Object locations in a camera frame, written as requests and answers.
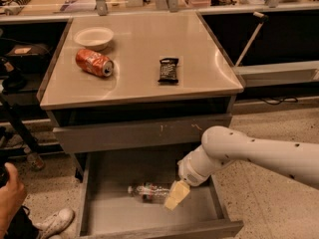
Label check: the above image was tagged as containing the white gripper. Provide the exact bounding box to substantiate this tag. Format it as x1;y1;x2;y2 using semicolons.
164;158;207;210

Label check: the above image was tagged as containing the grey drawer cabinet with counter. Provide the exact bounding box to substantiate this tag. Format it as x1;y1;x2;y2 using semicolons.
38;11;243;175

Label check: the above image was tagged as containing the clear plastic water bottle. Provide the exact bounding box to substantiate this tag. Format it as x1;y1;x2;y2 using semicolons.
128;182;169;204

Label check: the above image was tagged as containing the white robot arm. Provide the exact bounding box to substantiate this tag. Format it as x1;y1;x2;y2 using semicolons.
164;126;319;210

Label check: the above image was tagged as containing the black snack bar wrapper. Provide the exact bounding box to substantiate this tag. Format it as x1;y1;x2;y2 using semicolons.
159;58;178;84

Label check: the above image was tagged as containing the dark trouser leg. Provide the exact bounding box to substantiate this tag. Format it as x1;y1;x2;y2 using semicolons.
4;206;39;239

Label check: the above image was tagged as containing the black coiled device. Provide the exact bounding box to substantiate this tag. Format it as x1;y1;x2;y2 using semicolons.
4;0;31;15

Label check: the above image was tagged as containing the black cable on floor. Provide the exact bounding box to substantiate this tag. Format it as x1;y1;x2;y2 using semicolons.
259;96;299;106

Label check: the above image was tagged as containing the black bag with tag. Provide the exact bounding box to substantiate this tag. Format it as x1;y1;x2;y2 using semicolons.
5;43;51;74

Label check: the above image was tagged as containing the small bottle on floor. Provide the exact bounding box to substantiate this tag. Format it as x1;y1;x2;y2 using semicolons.
24;146;45;171

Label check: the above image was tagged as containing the crushed orange soda can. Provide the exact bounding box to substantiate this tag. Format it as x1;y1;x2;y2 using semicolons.
75;49;114;78

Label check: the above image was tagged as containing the person's bare hand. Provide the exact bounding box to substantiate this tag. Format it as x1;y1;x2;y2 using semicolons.
0;162;27;239

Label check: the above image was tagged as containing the closed grey top drawer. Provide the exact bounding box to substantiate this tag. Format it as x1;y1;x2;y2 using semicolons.
53;114;232;153

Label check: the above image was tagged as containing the white sneaker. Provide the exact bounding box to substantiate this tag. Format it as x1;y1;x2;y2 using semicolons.
35;207;75;239

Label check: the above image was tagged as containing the black stand leg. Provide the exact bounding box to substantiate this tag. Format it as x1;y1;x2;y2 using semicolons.
0;95;40;151

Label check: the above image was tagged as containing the white paper bowl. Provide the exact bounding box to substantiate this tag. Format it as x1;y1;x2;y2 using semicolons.
74;27;114;51

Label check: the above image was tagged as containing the white stick with black handle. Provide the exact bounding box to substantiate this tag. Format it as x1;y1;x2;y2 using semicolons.
235;12;268;67

